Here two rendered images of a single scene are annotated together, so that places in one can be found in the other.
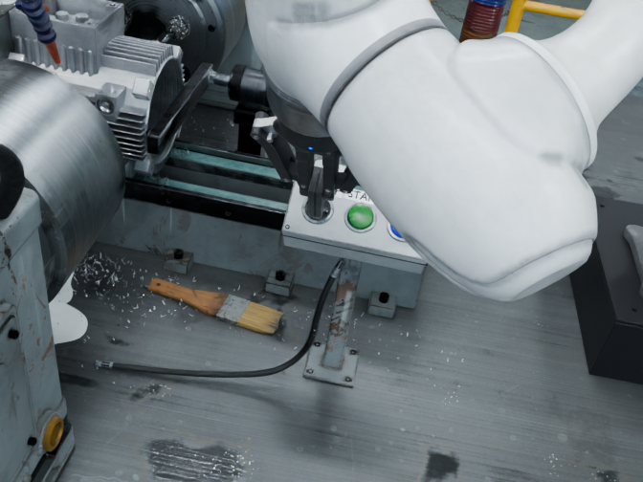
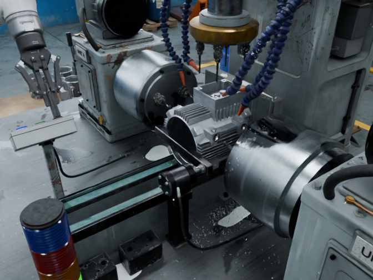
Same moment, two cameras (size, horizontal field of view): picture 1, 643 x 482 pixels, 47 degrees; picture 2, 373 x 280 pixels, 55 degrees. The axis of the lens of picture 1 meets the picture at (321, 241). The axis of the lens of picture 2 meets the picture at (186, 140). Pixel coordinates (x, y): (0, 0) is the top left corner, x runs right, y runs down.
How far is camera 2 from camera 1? 1.66 m
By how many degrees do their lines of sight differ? 102
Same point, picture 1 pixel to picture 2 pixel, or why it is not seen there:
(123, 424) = (105, 151)
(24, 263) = (99, 68)
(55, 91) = (147, 69)
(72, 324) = (152, 156)
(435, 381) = (13, 220)
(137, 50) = (189, 108)
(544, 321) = not seen: outside the picture
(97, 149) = (131, 86)
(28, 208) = (97, 54)
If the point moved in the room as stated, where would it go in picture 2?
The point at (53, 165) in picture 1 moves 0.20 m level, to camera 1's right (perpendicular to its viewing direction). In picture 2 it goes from (124, 72) to (67, 88)
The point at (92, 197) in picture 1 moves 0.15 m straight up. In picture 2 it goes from (123, 92) to (119, 48)
